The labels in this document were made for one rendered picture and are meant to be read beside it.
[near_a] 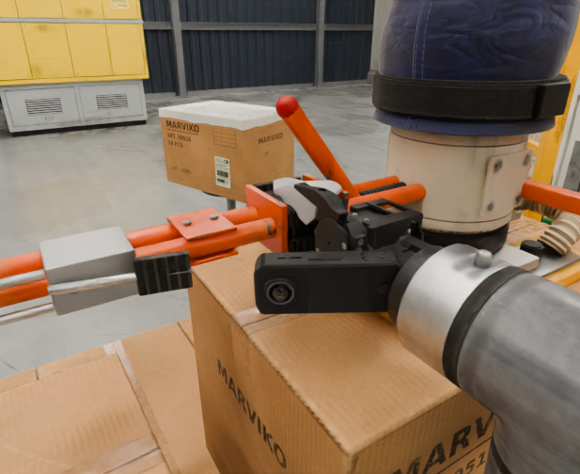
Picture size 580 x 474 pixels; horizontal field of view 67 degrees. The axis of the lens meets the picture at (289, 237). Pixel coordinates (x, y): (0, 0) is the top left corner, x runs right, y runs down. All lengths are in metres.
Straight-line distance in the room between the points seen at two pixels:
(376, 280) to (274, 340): 0.19
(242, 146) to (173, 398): 1.25
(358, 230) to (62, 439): 0.43
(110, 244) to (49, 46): 7.25
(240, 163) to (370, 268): 1.82
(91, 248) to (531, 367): 0.33
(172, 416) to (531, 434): 0.97
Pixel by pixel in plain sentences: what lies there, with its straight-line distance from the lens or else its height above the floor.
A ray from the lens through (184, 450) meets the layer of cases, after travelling 1.10.
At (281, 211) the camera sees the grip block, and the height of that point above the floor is 1.22.
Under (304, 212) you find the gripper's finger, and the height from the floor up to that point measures 1.22.
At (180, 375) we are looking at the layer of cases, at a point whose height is 0.54.
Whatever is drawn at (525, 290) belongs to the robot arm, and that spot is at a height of 1.24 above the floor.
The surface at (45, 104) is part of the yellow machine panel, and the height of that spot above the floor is 0.43.
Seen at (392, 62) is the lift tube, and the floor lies 1.35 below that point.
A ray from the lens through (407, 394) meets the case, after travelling 0.45.
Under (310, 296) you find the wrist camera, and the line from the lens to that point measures 0.35.
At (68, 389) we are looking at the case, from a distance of 0.69.
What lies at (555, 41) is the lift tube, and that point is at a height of 1.37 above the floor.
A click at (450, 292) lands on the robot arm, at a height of 1.23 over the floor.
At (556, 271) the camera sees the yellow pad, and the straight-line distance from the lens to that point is 0.69.
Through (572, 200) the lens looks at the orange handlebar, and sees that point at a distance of 0.60.
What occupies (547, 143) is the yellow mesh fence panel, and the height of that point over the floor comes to 1.04.
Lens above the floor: 1.38
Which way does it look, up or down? 25 degrees down
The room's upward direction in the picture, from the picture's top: straight up
